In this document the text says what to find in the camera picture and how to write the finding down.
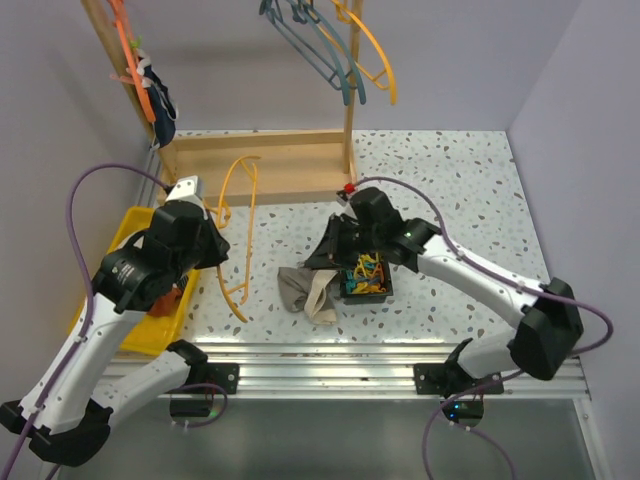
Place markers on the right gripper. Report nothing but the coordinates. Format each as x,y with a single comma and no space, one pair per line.
331,252

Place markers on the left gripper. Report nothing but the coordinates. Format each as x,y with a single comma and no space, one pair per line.
219,246

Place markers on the grey underwear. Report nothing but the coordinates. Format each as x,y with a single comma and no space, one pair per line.
305,290

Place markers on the rust orange underwear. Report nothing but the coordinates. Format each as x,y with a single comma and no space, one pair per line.
165,304

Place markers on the navy underwear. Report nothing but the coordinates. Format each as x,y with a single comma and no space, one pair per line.
164,108

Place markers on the blue-grey hanger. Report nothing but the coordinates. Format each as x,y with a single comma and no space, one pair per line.
337,67

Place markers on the teal hanger with grey underwear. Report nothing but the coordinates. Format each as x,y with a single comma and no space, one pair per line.
316,40

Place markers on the yellow plastic hanger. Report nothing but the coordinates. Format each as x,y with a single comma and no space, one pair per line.
372,61

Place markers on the orange hanger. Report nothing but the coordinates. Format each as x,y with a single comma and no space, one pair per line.
129,46

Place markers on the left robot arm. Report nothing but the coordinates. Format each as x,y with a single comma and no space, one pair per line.
68,416

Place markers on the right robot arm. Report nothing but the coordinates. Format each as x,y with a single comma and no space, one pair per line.
544,325

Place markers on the wooden hanger rack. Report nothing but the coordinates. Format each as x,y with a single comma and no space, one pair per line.
274,167

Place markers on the black clip box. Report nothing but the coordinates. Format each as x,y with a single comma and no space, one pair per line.
369,282

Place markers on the yellow plastic tray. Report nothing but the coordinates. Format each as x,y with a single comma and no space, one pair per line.
151,336

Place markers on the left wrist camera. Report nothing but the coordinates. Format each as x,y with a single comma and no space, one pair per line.
188,189

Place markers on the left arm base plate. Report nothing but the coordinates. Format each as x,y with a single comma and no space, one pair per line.
224,375

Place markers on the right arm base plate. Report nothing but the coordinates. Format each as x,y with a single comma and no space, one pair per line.
445,380

